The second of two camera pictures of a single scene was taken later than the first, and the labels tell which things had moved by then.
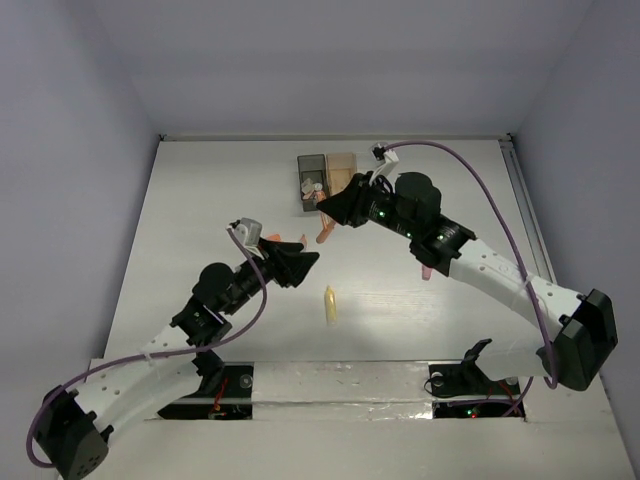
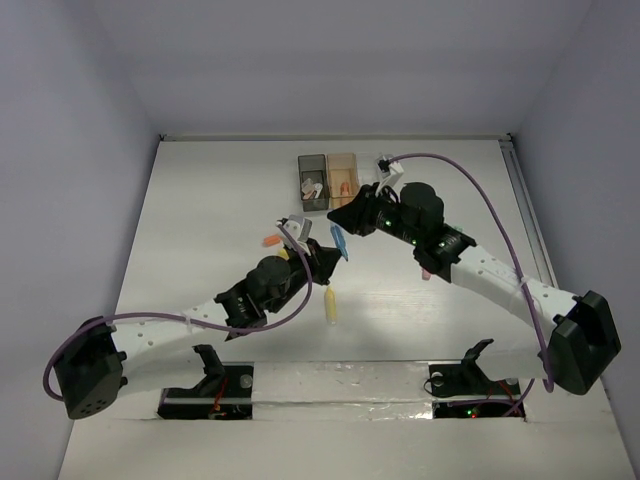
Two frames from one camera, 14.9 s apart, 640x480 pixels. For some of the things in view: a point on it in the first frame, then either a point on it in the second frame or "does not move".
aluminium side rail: (526, 209) does not move
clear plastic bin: (366, 161) does not move
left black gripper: (278, 263) to (318, 257)
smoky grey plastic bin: (312, 167) does not move
